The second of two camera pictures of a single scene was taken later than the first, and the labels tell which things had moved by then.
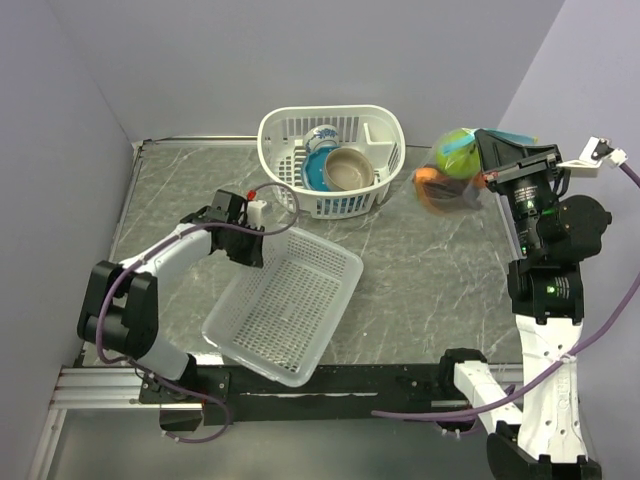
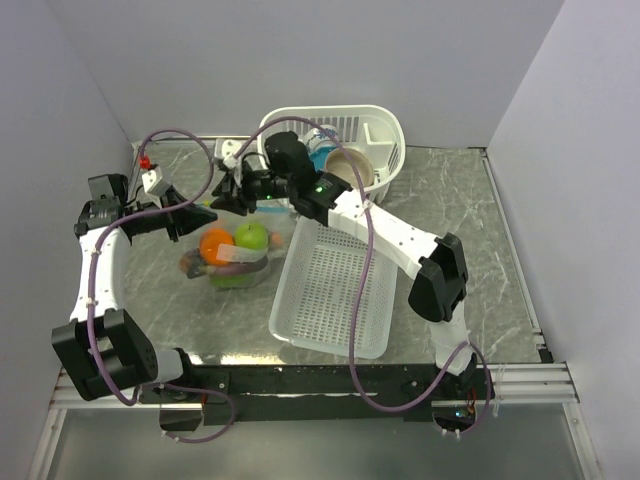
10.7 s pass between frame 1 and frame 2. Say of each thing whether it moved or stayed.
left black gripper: moved
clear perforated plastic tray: moved
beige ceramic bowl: stayed
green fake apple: moved
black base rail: stayed
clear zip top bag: moved
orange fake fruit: moved
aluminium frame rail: stayed
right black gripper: moved
